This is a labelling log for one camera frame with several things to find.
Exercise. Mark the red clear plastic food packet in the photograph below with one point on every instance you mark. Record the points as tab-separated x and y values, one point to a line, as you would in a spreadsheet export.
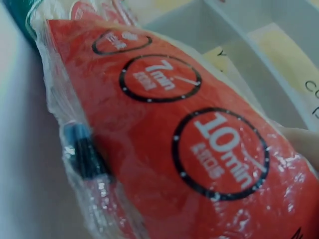
159	129

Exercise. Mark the yellow paper label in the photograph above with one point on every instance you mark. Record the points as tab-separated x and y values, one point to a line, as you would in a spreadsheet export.
294	64
220	58

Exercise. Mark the person's right hand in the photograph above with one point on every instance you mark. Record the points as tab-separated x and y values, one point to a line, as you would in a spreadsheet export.
305	144

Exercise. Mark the white divided plastic tray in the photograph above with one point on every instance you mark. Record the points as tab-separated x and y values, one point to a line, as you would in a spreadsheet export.
251	59

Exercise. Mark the person's right fingers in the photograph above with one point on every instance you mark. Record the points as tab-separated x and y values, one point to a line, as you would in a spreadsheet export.
305	144

